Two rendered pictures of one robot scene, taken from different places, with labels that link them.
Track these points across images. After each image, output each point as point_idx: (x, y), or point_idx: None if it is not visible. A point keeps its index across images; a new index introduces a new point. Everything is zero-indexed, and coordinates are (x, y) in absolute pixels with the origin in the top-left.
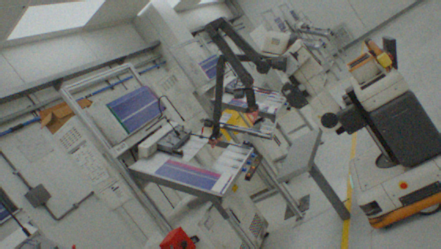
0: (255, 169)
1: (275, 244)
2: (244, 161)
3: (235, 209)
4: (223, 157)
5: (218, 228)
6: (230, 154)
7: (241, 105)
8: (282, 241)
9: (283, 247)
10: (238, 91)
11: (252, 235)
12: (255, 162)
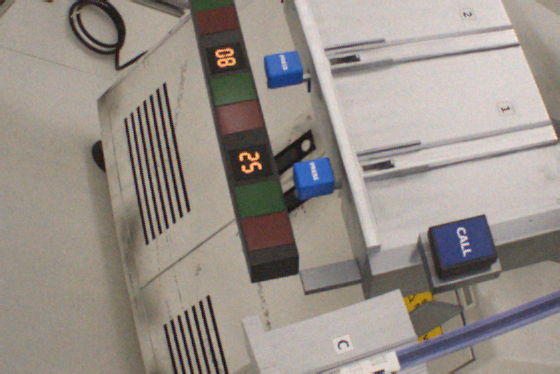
0: (203, 66)
1: (69, 370)
2: (299, 18)
3: (314, 239)
4: (476, 12)
5: (283, 22)
6: (469, 75)
7: None
8: (32, 370)
9: (7, 313)
10: None
11: (182, 304)
12: (242, 118)
